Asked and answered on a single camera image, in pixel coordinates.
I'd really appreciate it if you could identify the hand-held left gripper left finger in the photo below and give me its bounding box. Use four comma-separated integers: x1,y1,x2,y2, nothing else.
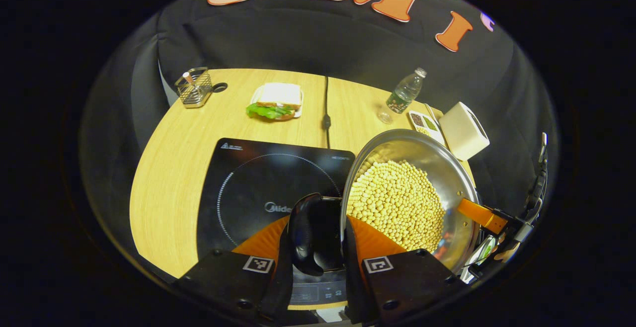
174,215,295,325

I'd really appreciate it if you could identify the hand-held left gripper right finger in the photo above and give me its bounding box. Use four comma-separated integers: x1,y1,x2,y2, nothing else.
343,215,470,325

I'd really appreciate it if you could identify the stainless steel pot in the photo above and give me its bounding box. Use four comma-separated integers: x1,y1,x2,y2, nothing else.
287,128,481,276

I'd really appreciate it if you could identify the pile of soybeans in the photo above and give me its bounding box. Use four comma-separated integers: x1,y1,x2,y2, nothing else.
346,160,446,252

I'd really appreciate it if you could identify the black induction cooktop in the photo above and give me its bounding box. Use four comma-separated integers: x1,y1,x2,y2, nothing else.
196,137,356,308

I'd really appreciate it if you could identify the white printed poster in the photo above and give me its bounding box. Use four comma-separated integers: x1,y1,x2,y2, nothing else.
460,235,500,284

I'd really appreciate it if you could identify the white toaster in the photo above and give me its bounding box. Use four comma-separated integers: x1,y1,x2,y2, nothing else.
439,101,490,162

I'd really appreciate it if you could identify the white divided bean tray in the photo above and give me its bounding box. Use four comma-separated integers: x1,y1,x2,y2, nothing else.
407,110,448,146

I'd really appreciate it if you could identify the white spoon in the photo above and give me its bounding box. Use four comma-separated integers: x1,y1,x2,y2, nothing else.
424,102,443,126

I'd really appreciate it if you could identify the clear plastic water bottle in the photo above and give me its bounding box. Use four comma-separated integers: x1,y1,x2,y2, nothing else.
380,67,428,124

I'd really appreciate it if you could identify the sandwich with lettuce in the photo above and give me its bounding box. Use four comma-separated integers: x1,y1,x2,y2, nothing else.
246,82,304,121

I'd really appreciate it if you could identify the black backdrop cloth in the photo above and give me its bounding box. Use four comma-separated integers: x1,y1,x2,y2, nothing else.
79,0,559,248

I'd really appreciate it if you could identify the black power cable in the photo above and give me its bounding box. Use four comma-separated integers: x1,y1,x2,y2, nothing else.
322,75,332,149

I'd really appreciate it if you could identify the metal wire holder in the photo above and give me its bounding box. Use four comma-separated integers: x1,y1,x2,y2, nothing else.
174,67,213,109

